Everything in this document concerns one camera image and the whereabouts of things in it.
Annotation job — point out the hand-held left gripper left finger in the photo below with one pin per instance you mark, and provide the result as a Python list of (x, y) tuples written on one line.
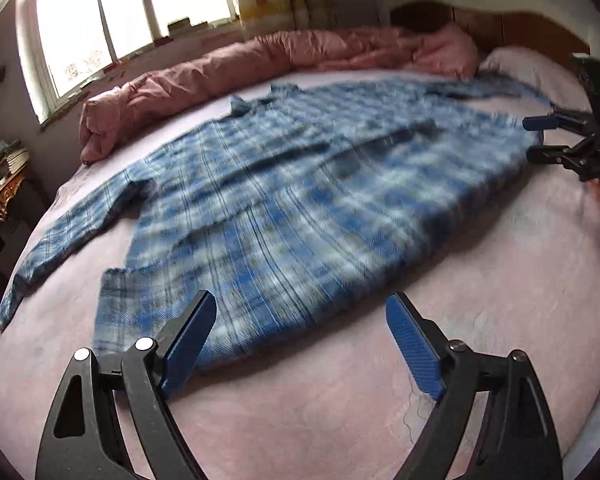
[(190, 345)]

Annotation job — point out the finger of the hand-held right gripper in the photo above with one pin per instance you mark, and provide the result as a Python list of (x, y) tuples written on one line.
[(545, 154), (545, 123)]

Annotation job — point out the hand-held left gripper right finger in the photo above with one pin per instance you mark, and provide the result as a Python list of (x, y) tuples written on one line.
[(412, 345)]

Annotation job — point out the blue plaid shirt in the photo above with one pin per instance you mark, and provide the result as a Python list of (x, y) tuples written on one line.
[(280, 200)]

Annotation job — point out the pink pillow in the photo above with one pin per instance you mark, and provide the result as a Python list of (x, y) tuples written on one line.
[(525, 65)]

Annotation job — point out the wooden headboard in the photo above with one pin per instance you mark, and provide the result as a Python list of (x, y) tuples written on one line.
[(530, 30)]

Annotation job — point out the bed with pink sheet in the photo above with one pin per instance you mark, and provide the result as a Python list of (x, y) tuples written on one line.
[(330, 410)]

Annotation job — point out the carved wooden side table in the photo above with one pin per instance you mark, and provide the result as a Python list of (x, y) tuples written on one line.
[(2, 205)]

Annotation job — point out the stack of books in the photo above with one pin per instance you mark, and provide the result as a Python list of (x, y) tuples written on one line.
[(15, 157)]

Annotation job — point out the pink duvet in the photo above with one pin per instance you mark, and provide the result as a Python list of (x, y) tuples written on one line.
[(230, 67)]

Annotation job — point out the small box on windowsill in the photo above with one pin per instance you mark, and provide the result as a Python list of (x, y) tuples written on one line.
[(180, 24)]

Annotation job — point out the window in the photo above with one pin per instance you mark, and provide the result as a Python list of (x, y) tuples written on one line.
[(130, 15)]

